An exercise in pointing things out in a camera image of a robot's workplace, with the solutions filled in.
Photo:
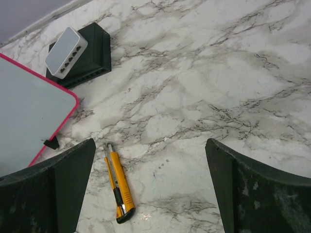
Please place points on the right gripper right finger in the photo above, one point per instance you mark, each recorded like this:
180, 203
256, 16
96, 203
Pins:
254, 197

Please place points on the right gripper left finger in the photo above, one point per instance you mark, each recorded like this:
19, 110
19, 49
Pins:
48, 196

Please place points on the pink framed whiteboard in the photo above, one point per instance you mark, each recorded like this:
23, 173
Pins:
32, 111

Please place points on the yellow utility knife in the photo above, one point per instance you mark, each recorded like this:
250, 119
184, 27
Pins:
123, 197

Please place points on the black network switch box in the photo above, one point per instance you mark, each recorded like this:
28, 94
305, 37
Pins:
94, 61

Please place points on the white network switch box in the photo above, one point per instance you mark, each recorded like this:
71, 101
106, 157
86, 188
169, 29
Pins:
65, 53

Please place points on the aluminium table edge rail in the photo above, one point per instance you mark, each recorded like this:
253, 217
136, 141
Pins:
20, 17

